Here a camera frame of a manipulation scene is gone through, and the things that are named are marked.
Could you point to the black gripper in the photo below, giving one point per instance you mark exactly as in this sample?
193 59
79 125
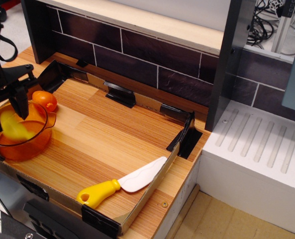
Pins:
14 85

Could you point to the yellow toy banana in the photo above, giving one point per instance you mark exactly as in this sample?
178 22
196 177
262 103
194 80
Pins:
13 129

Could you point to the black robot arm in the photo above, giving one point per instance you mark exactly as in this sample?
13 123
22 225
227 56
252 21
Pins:
15 83

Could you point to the orange transparent plastic pot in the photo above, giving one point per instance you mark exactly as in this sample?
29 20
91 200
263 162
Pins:
34 137

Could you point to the cardboard fence with black tape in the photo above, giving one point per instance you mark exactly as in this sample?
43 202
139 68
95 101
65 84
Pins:
103 131

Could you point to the orange toy fruit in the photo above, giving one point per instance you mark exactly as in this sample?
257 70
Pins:
45 99

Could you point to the black caster wheel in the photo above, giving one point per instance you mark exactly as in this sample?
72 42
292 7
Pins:
3 14

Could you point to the white dish drain board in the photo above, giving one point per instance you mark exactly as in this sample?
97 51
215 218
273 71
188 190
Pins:
256 140

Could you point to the yellow handled white toy knife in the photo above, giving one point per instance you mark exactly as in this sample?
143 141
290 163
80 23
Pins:
92 196

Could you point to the dark grey shelf post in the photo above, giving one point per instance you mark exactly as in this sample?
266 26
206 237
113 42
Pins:
236 32

